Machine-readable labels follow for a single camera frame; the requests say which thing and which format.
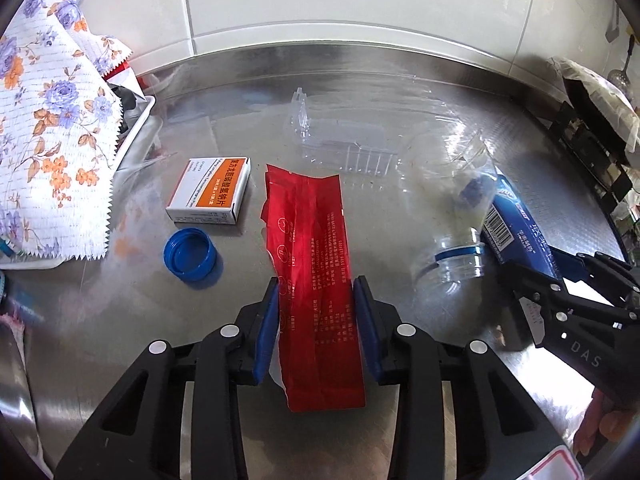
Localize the blue toothpaste box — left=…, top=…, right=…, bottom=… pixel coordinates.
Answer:
left=483, top=171, right=561, bottom=278

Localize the red foil wrapper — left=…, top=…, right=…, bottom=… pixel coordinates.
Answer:
left=262, top=166, right=366, bottom=413

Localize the person right hand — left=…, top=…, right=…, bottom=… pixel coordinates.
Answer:
left=573, top=389, right=637, bottom=456

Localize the black stove with cover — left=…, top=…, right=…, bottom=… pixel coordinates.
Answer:
left=550, top=56, right=639, bottom=212

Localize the clear plastic bottle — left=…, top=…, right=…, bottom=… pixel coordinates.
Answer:
left=398, top=131, right=497, bottom=286

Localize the blue plastic bottle cap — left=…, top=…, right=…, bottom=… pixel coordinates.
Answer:
left=163, top=228, right=218, bottom=283

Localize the hanging metal ladle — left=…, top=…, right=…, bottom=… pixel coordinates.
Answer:
left=606, top=34, right=637, bottom=92

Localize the orange white medicine box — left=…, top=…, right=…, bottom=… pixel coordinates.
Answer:
left=166, top=156, right=252, bottom=226

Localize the clear plastic blister tray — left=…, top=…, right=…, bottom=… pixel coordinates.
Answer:
left=285, top=87, right=397, bottom=177

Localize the floral cloth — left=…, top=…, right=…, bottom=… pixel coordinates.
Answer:
left=1, top=0, right=131, bottom=259

